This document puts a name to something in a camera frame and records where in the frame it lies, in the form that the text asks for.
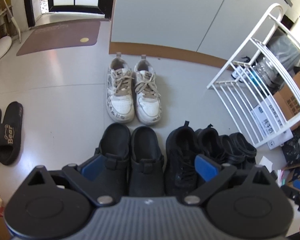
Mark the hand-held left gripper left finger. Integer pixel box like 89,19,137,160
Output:
27,154,116,207

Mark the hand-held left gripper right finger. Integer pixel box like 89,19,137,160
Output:
182,154,275,207

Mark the black mesh sneaker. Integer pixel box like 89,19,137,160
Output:
195,124,226,164
164,121,203,197

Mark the black chunky clog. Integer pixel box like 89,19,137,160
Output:
219,135,246,166
229,132,258,169

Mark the white printed sneaker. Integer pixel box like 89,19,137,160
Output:
134,54,163,126
106,52,136,124

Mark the white metal shoe rack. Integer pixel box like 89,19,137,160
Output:
207,3,300,149

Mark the black plastic bag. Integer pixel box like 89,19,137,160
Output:
281,137,300,163

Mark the brown cardboard box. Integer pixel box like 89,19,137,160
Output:
273,71,300,131

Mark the clear plastic water bottle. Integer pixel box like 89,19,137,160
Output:
250,56,286,91

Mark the grey plastic bag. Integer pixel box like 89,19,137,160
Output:
266,35,300,69

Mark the brown door mat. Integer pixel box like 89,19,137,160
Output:
16,21,101,57

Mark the white cabinet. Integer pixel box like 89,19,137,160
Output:
109,0,293,68

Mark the white metal stand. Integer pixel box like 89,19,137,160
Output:
0,0,22,43

